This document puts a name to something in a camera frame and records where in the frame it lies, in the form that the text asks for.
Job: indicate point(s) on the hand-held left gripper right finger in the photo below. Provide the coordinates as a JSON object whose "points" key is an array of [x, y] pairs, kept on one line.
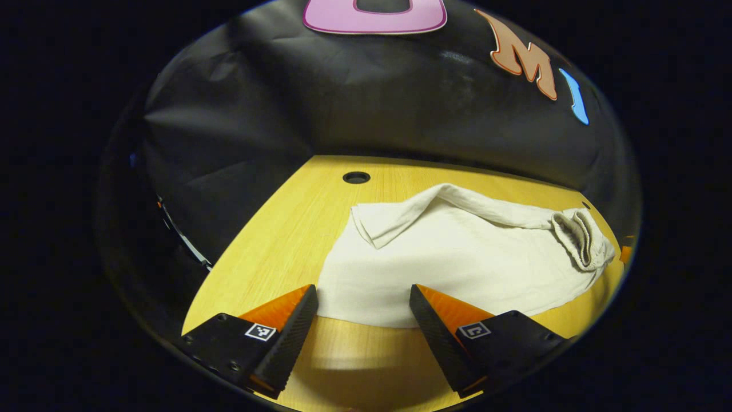
{"points": [[440, 346]]}

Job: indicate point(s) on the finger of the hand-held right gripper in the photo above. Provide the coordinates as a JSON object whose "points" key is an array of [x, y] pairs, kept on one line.
{"points": [[626, 252]]}

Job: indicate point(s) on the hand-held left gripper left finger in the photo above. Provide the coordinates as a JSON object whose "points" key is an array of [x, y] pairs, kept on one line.
{"points": [[291, 343]]}

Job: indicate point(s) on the white jeans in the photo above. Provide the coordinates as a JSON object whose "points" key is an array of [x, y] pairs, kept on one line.
{"points": [[457, 269]]}

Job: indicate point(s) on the black backdrop cloth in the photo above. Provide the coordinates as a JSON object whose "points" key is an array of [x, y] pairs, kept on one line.
{"points": [[343, 103]]}

